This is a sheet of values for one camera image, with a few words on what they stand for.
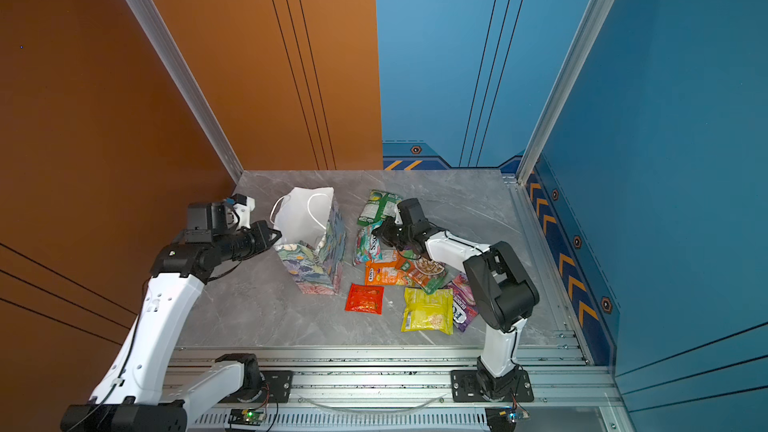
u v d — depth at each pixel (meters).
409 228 0.74
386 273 0.91
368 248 0.89
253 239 0.64
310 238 0.95
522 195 1.20
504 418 0.71
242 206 0.67
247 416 0.71
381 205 1.07
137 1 0.74
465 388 0.72
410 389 0.75
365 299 0.87
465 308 0.83
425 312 0.82
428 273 0.90
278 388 0.74
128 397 0.37
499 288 0.49
